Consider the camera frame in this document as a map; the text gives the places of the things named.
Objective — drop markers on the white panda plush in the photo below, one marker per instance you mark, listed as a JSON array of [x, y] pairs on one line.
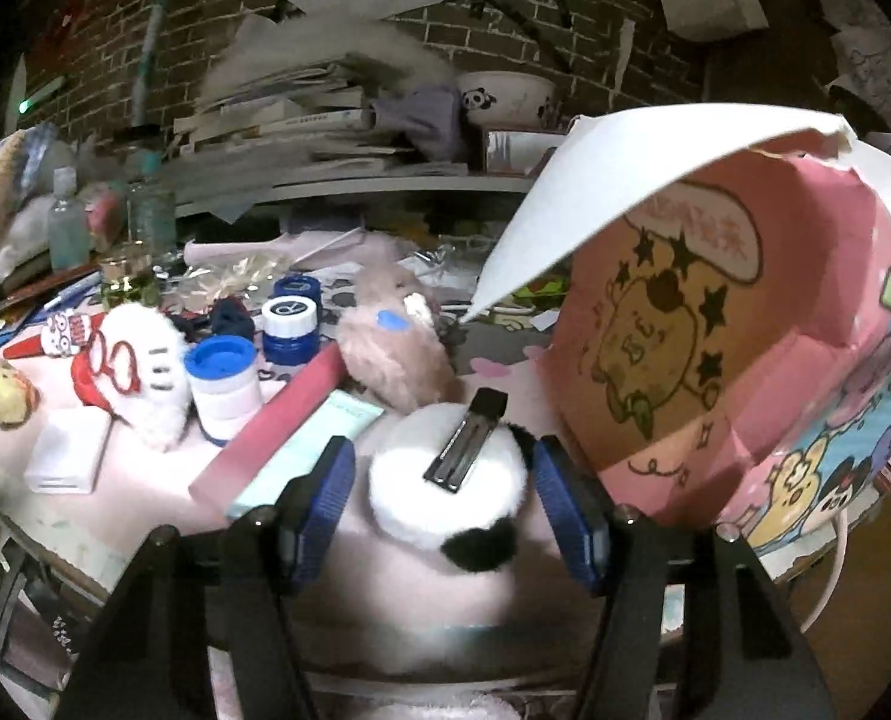
[[443, 574]]

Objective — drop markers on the black hair clip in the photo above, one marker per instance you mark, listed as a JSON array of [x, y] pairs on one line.
[[464, 440]]

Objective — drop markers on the purple grey cloth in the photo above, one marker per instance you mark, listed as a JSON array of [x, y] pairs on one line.
[[428, 117]]

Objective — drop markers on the clear plastic bag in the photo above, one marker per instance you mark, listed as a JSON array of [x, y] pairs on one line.
[[250, 279]]

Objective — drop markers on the pink cylinder tube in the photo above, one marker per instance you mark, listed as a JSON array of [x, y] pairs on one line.
[[233, 469]]

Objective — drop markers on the blue lid white jar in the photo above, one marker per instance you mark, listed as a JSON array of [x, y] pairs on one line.
[[224, 385]]

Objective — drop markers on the yellow chick plush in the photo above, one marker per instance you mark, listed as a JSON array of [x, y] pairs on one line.
[[18, 397]]

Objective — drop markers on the white shelf board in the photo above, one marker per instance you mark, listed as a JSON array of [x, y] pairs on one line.
[[355, 187]]

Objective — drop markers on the small clear plastic bottle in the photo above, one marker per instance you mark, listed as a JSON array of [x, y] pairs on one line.
[[69, 237]]

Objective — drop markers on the white rectangular box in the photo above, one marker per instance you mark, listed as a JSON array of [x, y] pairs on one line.
[[68, 452]]

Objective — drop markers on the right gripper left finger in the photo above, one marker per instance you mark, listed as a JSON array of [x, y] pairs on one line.
[[147, 653]]

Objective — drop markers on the pink fluffy plush toy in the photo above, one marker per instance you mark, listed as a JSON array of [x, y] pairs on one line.
[[390, 343]]

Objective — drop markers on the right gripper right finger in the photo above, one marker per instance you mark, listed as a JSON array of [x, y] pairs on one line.
[[744, 656]]

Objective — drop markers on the dark navy scrunchie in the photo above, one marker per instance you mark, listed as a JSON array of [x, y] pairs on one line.
[[227, 316]]

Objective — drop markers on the stack of books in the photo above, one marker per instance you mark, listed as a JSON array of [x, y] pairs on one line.
[[305, 125]]

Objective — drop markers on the panda ceramic bowl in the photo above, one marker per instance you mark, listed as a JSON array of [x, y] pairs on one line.
[[501, 97]]

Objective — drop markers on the light blue cream tube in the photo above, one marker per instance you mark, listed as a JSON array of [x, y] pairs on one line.
[[340, 414]]

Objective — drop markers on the white plush with red glasses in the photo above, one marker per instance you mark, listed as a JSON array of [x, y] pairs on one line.
[[134, 367]]

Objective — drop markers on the blue lens case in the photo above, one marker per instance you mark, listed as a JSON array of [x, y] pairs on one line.
[[298, 285]]

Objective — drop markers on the green glass jar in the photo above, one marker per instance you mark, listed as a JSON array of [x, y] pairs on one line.
[[128, 276]]

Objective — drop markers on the white lid blue case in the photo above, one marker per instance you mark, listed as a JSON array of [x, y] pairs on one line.
[[290, 330]]

